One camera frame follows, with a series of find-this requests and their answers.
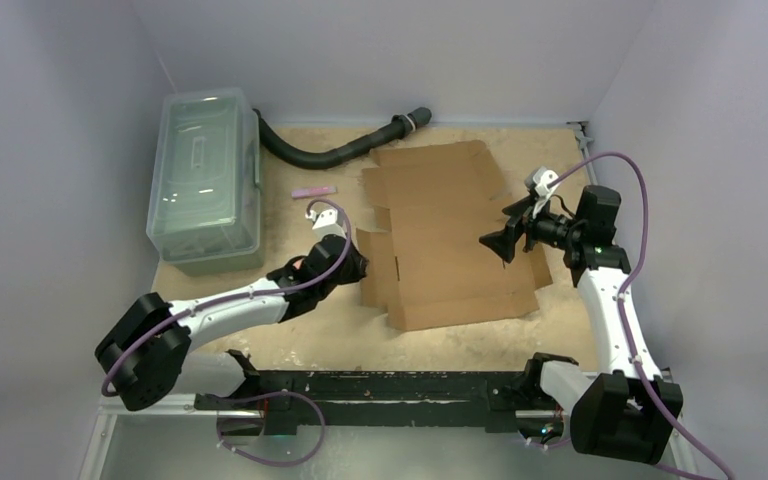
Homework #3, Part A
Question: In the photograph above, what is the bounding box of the brown cardboard box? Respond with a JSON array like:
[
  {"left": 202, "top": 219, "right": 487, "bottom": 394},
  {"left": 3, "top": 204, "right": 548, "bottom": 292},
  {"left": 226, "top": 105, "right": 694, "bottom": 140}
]
[{"left": 355, "top": 140, "right": 552, "bottom": 331}]

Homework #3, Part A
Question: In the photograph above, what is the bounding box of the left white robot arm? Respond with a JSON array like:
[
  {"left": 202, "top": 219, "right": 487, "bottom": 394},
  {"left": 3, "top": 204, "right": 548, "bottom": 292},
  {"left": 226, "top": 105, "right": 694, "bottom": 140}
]
[{"left": 94, "top": 234, "right": 369, "bottom": 411}]

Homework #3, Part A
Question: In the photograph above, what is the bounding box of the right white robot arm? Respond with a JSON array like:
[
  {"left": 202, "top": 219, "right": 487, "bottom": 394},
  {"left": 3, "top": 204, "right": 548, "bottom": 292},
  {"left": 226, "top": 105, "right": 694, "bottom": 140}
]
[{"left": 479, "top": 186, "right": 683, "bottom": 465}]

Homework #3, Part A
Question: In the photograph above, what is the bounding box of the purple marker pen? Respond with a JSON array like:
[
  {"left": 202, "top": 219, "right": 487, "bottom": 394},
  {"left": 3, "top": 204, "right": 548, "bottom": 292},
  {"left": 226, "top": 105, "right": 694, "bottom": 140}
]
[{"left": 291, "top": 186, "right": 337, "bottom": 199}]

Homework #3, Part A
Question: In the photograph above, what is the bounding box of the clear plastic storage bin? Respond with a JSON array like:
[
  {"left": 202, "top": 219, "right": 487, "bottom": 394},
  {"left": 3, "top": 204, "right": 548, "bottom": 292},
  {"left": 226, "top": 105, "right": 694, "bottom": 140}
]
[{"left": 146, "top": 88, "right": 264, "bottom": 276}]

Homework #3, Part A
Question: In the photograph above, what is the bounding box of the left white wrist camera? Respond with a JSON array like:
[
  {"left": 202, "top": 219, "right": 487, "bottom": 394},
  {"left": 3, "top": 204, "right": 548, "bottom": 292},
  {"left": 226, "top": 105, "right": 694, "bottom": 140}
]
[{"left": 305, "top": 208, "right": 346, "bottom": 241}]

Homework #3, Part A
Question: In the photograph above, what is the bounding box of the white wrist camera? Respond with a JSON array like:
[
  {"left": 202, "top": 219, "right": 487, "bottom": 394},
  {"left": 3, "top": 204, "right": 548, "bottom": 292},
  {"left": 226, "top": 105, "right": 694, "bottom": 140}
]
[
  {"left": 305, "top": 208, "right": 346, "bottom": 241},
  {"left": 525, "top": 166, "right": 558, "bottom": 199}
]

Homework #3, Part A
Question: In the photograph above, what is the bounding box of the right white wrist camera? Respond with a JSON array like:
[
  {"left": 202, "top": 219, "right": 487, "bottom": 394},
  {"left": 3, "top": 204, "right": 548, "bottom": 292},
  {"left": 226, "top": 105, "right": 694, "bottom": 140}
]
[{"left": 525, "top": 166, "right": 558, "bottom": 199}]

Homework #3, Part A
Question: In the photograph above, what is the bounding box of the black corrugated hose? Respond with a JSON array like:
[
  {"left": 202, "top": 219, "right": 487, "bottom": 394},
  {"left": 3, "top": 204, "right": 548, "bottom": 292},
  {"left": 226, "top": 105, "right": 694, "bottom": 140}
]
[{"left": 253, "top": 107, "right": 433, "bottom": 170}]

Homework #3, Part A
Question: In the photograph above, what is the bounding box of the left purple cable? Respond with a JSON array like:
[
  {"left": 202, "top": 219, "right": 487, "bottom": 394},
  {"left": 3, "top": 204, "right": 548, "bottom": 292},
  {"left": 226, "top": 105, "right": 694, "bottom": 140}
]
[{"left": 100, "top": 198, "right": 353, "bottom": 468}]

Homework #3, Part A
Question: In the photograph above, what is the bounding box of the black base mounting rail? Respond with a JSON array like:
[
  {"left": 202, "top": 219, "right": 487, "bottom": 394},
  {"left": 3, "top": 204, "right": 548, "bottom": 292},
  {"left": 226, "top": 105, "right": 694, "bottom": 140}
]
[{"left": 194, "top": 352, "right": 560, "bottom": 436}]

